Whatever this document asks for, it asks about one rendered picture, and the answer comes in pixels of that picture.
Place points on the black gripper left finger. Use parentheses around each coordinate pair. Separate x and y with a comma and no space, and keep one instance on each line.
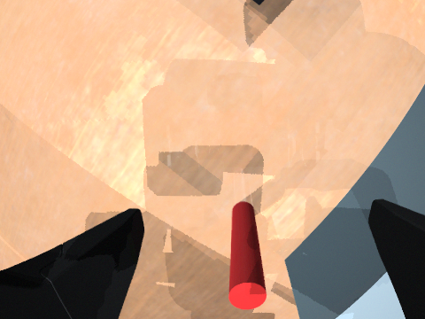
(87,277)

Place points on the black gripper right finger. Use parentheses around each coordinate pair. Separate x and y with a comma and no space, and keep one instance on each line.
(399,235)

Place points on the red peg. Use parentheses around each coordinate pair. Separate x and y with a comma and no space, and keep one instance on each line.
(247,289)

